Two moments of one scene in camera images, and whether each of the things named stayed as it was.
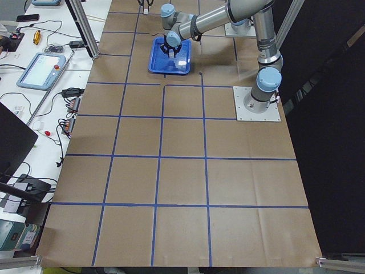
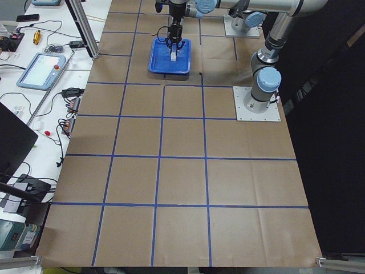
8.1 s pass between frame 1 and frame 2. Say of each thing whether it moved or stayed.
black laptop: stayed
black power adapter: stayed
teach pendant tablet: stayed
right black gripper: moved
